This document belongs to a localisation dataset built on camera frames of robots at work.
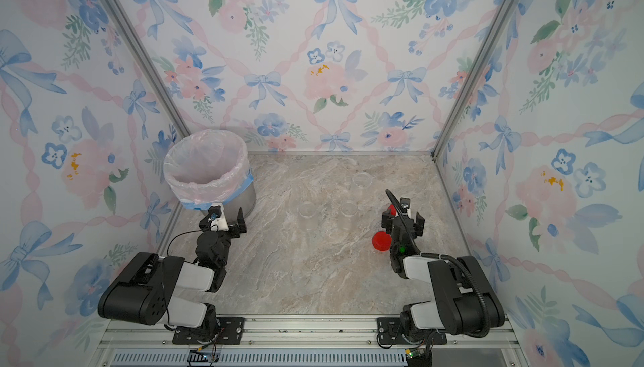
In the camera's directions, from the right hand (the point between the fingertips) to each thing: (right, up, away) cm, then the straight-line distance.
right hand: (407, 210), depth 90 cm
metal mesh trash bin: (-59, +3, +4) cm, 59 cm away
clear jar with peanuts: (-22, -1, -5) cm, 22 cm away
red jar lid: (-9, -12, +1) cm, 15 cm away
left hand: (-63, +1, -3) cm, 63 cm away
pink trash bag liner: (-76, +16, +3) cm, 77 cm away
